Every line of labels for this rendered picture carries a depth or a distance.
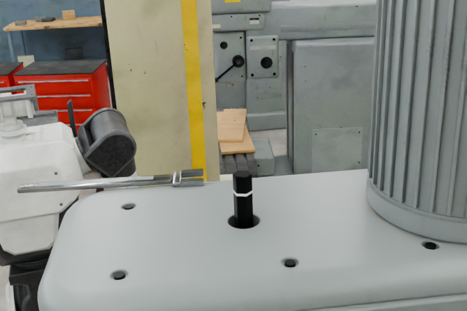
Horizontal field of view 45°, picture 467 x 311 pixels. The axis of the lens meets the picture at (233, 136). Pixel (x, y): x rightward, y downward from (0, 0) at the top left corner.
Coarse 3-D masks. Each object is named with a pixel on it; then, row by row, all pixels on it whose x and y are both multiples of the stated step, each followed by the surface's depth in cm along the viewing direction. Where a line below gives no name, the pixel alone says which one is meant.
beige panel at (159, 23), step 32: (128, 0) 221; (160, 0) 222; (192, 0) 223; (128, 32) 225; (160, 32) 226; (192, 32) 227; (128, 64) 229; (160, 64) 231; (192, 64) 232; (128, 96) 234; (160, 96) 236; (192, 96) 237; (160, 128) 241; (192, 128) 242; (160, 160) 246; (192, 160) 247
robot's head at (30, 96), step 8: (0, 88) 122; (8, 88) 122; (16, 88) 123; (24, 88) 123; (32, 88) 123; (8, 96) 121; (16, 96) 121; (24, 96) 122; (32, 96) 122; (32, 104) 124; (32, 112) 125
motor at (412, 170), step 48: (384, 0) 57; (432, 0) 51; (384, 48) 59; (432, 48) 53; (384, 96) 59; (432, 96) 54; (384, 144) 61; (432, 144) 56; (384, 192) 63; (432, 192) 57
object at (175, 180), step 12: (72, 180) 75; (84, 180) 74; (96, 180) 74; (108, 180) 74; (120, 180) 74; (132, 180) 74; (144, 180) 74; (156, 180) 74; (168, 180) 74; (180, 180) 73; (192, 180) 73; (24, 192) 73
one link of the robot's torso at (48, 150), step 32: (32, 128) 134; (64, 128) 135; (0, 160) 122; (32, 160) 123; (64, 160) 125; (0, 192) 122; (64, 192) 126; (0, 224) 125; (32, 224) 128; (0, 256) 129; (32, 256) 132
